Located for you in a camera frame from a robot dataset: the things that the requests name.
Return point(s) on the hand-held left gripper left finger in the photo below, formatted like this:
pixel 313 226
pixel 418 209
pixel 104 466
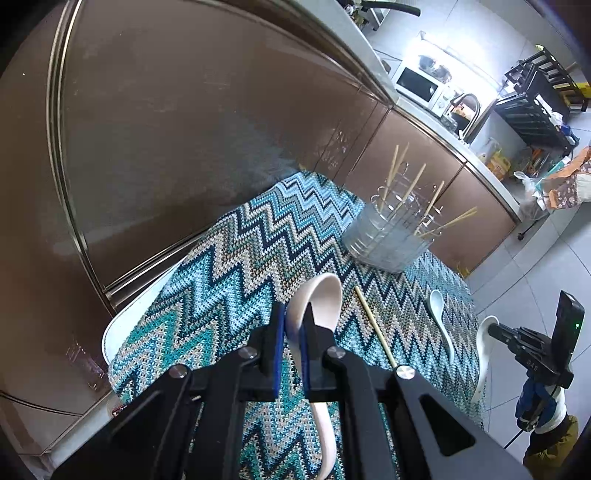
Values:
pixel 278 350

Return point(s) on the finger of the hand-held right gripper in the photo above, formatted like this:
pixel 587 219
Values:
pixel 503 333

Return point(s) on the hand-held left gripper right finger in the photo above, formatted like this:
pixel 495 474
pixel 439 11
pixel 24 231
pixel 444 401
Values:
pixel 304 360

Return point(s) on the white ceramic soup spoon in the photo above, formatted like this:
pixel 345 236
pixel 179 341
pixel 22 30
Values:
pixel 482 369
pixel 436 302
pixel 330 304

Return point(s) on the clear plastic utensil holder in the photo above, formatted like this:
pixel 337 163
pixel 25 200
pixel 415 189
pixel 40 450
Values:
pixel 383 249

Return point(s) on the person's right hand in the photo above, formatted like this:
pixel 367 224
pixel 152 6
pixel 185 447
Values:
pixel 533 406

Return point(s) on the zigzag knit tablecloth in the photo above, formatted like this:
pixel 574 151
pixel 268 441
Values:
pixel 240 258

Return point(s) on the patterned brown cloth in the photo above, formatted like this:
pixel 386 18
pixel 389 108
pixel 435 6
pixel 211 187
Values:
pixel 563 191

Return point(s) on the clear plastic bag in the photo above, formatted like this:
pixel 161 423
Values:
pixel 531 191

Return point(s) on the white round table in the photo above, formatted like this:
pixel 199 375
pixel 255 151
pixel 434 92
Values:
pixel 113 330

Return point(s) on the yellow packet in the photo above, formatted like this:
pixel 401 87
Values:
pixel 498 164

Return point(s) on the metal kitchen faucet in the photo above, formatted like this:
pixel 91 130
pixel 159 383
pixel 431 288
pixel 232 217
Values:
pixel 468 113

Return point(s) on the black storage rack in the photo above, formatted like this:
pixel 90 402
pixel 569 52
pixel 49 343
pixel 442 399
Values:
pixel 535 110

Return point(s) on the white microwave oven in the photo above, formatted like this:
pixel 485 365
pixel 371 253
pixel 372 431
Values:
pixel 420 85

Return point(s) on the metal pot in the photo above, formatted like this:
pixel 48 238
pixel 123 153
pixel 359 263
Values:
pixel 434 67

